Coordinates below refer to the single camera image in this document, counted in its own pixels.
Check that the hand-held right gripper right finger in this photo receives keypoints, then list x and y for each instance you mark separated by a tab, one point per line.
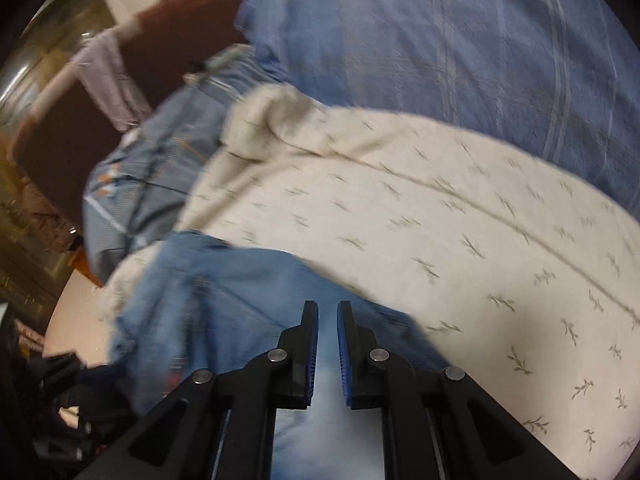
343	355

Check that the pale pink cloth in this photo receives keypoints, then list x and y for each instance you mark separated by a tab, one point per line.
112	80

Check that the brown padded headboard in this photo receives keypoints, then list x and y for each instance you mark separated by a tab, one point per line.
175	35

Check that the dark cloth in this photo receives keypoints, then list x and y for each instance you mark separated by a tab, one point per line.
85	385

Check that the gold ornate wardrobe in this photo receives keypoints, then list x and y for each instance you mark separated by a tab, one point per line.
30	240

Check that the cream leaf-print bed sheet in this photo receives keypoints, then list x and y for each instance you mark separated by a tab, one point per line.
400	220

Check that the blue plaid quilt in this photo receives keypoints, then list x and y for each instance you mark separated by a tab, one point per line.
400	35

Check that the blue denim pants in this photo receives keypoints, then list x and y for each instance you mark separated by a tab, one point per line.
225	300

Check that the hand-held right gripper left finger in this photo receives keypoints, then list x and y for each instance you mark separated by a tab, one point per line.
311	355

